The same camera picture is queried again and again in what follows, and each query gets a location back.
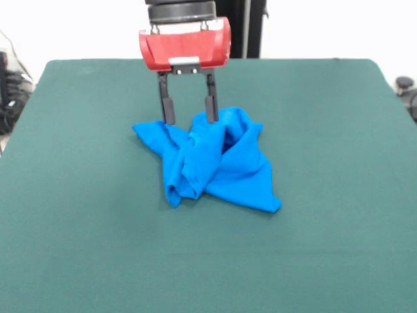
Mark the grey stand foot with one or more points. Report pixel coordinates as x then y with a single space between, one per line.
405 83

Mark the blue shirt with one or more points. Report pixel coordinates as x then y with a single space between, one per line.
241 169

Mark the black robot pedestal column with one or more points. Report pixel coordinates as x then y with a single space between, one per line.
244 29

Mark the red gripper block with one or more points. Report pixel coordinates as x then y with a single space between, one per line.
185 47

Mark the dark green table cloth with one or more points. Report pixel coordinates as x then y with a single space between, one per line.
208 261

